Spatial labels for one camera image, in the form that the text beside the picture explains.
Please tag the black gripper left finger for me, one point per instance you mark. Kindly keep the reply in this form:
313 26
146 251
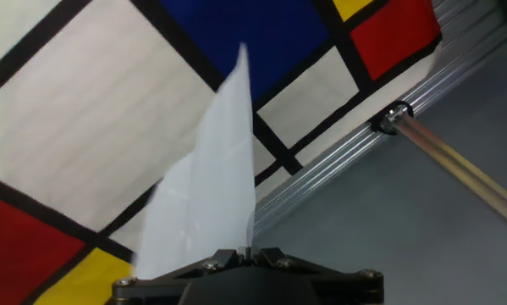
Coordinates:
172 281

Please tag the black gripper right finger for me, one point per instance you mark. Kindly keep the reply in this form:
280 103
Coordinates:
333 283

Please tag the white paper sheet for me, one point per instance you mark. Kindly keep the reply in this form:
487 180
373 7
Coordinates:
211 190

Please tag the colour block tablecloth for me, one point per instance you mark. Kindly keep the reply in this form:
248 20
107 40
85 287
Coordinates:
88 106

